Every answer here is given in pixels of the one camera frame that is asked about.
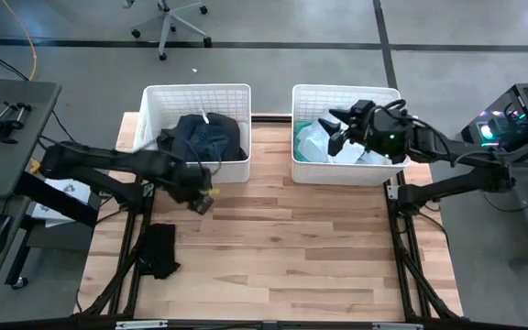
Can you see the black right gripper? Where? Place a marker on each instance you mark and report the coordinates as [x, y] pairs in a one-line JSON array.
[[383, 135]]

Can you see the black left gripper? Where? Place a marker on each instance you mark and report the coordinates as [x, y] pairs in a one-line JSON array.
[[186, 181]]

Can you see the white and teal clothing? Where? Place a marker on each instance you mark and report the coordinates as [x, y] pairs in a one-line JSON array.
[[319, 144]]

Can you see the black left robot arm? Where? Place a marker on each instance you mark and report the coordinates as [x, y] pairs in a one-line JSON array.
[[108, 162]]

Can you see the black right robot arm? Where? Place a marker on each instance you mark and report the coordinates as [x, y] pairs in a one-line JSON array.
[[456, 146]]

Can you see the green cloth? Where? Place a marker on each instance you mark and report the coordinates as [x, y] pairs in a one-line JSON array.
[[298, 137]]

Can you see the white plastic laundry basket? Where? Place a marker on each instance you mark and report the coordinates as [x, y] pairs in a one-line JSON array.
[[337, 172], [195, 98]]

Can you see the small black cloth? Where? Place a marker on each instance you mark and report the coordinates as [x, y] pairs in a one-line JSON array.
[[159, 249]]

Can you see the white paper sheets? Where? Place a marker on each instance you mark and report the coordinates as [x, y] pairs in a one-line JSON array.
[[69, 192]]

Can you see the grey office chair base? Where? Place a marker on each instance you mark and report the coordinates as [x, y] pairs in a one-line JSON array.
[[170, 23]]

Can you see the black computer with lights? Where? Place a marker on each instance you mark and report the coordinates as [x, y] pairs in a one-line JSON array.
[[516, 119]]

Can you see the dark grey side desk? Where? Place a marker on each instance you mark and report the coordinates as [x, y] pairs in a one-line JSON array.
[[3, 137]]

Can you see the black clamp tool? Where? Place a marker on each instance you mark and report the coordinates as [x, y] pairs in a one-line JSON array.
[[5, 121]]

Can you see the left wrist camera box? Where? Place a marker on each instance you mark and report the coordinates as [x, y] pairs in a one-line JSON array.
[[202, 205]]

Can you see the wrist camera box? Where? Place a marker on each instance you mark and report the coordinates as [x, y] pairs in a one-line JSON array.
[[202, 205], [362, 109]]

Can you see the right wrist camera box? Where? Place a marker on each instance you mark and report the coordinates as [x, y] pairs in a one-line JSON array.
[[362, 109]]

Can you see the black metal frame struts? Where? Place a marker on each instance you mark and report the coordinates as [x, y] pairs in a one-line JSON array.
[[122, 256], [413, 261]]

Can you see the silver metal bracket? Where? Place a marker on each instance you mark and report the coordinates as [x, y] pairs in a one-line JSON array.
[[397, 326], [141, 325]]

